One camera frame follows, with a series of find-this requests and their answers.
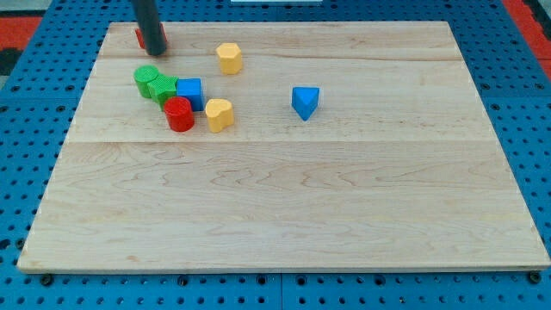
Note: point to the yellow heart block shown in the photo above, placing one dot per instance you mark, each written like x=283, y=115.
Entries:
x=219, y=114

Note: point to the red cylinder block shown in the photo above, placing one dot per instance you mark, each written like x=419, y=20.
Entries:
x=179, y=114

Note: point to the blue cube block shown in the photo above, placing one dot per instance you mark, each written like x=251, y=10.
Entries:
x=191, y=88

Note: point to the yellow hexagon block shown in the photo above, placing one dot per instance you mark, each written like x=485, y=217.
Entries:
x=230, y=58

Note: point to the green star block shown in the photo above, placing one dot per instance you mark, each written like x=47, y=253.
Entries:
x=162, y=88

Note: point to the green cylinder block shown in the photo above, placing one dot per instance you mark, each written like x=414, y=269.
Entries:
x=142, y=76

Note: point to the light wooden board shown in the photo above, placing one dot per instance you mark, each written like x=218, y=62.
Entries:
x=397, y=170

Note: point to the blue triangle block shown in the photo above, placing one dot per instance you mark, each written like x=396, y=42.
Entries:
x=304, y=101

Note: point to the red star block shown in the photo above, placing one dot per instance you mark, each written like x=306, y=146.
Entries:
x=140, y=38

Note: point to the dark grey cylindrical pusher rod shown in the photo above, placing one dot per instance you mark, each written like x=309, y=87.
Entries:
x=151, y=28

